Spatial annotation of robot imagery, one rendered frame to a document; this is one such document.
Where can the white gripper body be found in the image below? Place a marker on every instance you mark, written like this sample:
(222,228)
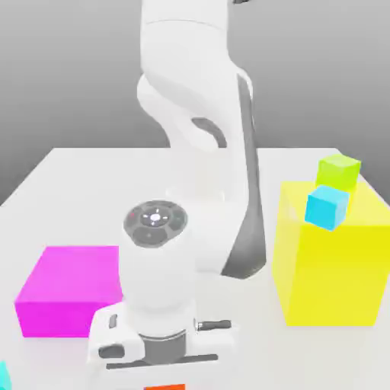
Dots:
(170,370)

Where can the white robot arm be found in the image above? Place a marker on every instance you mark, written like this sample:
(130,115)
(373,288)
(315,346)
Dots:
(182,91)

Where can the small orange cube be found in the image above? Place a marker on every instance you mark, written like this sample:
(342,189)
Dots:
(165,387)

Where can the small turquoise cube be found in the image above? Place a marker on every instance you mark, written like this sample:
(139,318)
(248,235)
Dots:
(3,377)

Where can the small cyan cube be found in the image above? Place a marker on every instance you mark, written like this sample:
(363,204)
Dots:
(326,207)

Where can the small lime green cube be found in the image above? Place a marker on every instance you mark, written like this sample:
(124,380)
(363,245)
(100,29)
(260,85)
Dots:
(338,170)

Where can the large magenta box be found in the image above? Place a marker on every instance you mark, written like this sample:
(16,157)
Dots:
(67,286)

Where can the large yellow box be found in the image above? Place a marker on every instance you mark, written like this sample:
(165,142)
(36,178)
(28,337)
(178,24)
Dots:
(332,268)

